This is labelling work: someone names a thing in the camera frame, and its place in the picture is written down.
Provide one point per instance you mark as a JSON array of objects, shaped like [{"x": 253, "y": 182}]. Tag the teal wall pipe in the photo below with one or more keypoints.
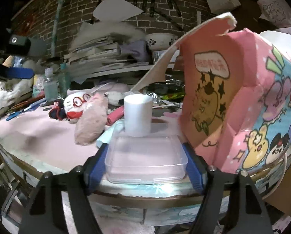
[{"x": 59, "y": 17}]

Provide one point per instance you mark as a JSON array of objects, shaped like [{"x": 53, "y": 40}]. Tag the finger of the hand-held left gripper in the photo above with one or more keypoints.
[{"x": 18, "y": 73}]

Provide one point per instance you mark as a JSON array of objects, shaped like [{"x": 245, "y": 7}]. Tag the crumpled silver foil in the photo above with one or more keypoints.
[{"x": 151, "y": 95}]

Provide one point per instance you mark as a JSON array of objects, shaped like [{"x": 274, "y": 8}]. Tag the green glass bottle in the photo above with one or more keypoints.
[{"x": 62, "y": 78}]

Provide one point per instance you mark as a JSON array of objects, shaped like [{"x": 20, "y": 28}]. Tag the long white paper strip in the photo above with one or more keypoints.
[{"x": 198, "y": 17}]

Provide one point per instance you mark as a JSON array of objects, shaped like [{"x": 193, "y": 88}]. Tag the purple cloth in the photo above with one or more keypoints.
[{"x": 135, "y": 50}]

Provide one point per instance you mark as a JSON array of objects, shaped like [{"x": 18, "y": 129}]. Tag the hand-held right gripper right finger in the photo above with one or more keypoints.
[{"x": 193, "y": 170}]

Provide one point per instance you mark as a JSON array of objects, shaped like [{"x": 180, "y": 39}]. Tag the white fluffy fur plush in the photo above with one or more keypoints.
[{"x": 106, "y": 30}]

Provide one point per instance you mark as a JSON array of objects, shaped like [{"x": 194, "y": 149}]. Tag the white fluffy plush toy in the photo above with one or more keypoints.
[{"x": 4, "y": 95}]

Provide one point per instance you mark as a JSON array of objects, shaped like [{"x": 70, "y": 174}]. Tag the pink cartoon desk mat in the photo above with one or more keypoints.
[{"x": 38, "y": 131}]

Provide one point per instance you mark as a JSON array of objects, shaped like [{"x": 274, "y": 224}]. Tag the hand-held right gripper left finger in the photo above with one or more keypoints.
[{"x": 96, "y": 173}]

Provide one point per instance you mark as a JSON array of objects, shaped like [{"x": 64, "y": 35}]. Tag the stack of books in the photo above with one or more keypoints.
[{"x": 99, "y": 56}]

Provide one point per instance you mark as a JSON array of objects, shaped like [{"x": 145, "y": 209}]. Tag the clear plastic box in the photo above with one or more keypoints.
[{"x": 145, "y": 158}]

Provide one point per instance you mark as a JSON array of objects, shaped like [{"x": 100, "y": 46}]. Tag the clear plastic bottle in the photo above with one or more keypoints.
[{"x": 49, "y": 86}]

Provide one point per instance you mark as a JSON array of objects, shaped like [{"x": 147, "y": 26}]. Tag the blue pen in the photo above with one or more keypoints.
[{"x": 32, "y": 106}]

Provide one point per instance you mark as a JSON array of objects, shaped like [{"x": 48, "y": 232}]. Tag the cartoon printed cardboard box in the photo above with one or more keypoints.
[{"x": 245, "y": 61}]

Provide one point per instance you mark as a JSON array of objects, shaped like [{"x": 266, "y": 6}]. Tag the green foil packet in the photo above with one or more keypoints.
[{"x": 169, "y": 90}]

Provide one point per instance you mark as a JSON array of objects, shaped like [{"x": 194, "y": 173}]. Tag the white plush toy black eyes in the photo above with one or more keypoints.
[{"x": 116, "y": 98}]

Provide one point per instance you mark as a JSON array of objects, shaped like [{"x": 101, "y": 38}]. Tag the white paper sheet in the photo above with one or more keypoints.
[{"x": 116, "y": 11}]

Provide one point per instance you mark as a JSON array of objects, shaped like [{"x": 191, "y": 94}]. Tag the white cup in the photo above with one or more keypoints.
[{"x": 137, "y": 117}]

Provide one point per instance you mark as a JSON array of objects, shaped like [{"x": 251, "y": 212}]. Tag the pink tube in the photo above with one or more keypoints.
[{"x": 115, "y": 116}]

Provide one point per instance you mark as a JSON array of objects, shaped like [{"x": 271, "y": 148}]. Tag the pink cartoon hanging organizer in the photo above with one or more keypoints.
[{"x": 274, "y": 12}]

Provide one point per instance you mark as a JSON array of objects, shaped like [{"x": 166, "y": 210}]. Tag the white green print carton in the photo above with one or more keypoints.
[{"x": 38, "y": 85}]

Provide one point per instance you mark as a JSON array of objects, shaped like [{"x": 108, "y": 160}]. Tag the light blue packet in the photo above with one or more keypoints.
[{"x": 107, "y": 135}]

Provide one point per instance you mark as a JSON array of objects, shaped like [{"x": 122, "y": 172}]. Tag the white panda print bowl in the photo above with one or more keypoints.
[{"x": 160, "y": 41}]

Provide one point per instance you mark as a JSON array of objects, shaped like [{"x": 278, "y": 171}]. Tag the pink pouch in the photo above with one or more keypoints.
[{"x": 111, "y": 87}]

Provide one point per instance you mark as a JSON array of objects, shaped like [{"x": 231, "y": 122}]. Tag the pink hamster plush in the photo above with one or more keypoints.
[{"x": 91, "y": 121}]

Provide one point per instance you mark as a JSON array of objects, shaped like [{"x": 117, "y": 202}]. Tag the beige plush toy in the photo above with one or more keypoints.
[{"x": 13, "y": 61}]

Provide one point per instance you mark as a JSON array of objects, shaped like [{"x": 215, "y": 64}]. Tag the white cat plush red glasses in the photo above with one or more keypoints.
[{"x": 74, "y": 104}]

